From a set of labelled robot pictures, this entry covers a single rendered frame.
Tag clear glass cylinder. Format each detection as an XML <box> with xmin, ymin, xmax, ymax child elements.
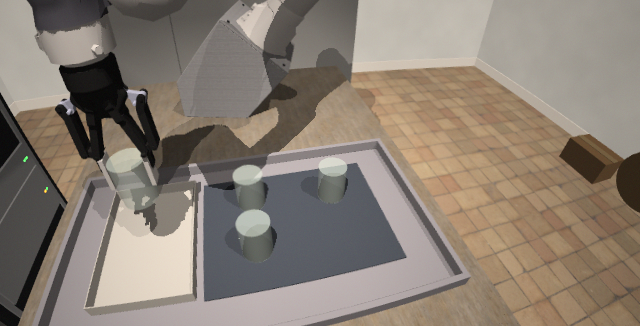
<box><xmin>106</xmin><ymin>148</ymin><xmax>159</xmax><ymax>210</ymax></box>
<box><xmin>236</xmin><ymin>209</ymin><xmax>273</xmax><ymax>263</ymax></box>
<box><xmin>317</xmin><ymin>157</ymin><xmax>347</xmax><ymax>204</ymax></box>
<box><xmin>233</xmin><ymin>165</ymin><xmax>265</xmax><ymax>211</ymax></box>

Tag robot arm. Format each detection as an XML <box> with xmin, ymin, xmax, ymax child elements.
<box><xmin>27</xmin><ymin>0</ymin><xmax>319</xmax><ymax>68</ymax></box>

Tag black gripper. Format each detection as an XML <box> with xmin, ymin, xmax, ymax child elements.
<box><xmin>55</xmin><ymin>52</ymin><xmax>160</xmax><ymax>190</ymax></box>

